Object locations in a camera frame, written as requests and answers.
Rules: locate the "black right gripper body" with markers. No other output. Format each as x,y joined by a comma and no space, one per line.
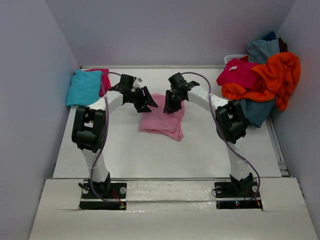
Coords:
173,101

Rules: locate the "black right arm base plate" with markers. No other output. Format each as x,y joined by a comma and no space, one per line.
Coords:
228,199

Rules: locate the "crumpled orange t-shirt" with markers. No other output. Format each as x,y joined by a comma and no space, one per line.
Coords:
276,80

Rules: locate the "light pink t-shirt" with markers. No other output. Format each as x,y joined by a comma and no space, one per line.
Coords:
157,122

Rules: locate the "dark blue t-shirt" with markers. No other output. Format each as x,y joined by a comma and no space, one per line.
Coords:
270,37

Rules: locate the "folded magenta t-shirt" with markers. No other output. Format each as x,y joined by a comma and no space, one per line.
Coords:
106,84

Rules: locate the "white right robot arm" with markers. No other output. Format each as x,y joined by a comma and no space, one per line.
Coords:
231,125

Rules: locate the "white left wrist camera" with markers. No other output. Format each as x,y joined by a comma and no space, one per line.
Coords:
137,83

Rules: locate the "white laundry basket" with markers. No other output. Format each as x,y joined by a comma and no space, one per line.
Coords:
229,57

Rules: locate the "maroon t-shirt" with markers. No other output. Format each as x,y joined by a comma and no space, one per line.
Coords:
283,46

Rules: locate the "grey-blue t-shirt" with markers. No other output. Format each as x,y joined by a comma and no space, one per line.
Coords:
260,50

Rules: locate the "folded turquoise t-shirt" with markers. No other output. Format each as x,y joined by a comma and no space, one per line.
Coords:
84,89

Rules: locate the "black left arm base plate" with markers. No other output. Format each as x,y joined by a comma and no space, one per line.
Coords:
114,200

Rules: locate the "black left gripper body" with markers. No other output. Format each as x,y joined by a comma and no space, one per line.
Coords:
139,100

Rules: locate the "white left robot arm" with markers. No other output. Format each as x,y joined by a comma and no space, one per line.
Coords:
90,128

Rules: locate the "crumpled magenta t-shirt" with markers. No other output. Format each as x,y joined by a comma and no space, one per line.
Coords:
238,71

